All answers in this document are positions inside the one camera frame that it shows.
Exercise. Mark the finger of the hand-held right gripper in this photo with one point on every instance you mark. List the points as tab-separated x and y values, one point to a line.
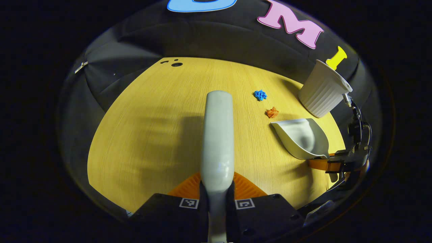
342	155
324	165

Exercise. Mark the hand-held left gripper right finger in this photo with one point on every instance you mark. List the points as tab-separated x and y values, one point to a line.
231	216

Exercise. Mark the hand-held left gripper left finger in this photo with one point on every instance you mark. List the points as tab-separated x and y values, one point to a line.
203	216

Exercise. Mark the white plastic dustpan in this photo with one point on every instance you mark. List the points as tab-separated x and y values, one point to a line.
300	138

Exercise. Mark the white ribbed garbage bin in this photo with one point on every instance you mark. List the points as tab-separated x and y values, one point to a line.
322	92

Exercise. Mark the orange paper scrap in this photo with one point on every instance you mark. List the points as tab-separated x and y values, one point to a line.
272	112

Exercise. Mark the small white broom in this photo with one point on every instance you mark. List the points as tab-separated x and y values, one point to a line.
217	141

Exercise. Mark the blue paper scrap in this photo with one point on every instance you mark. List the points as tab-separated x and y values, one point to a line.
260	95

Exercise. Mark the wooden desktop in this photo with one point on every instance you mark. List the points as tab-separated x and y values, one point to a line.
152	101

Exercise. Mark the black backdrop cloth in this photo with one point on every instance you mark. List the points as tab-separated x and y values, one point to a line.
219	37

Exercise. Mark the silver cloth clip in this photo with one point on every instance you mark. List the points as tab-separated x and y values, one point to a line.
81	67

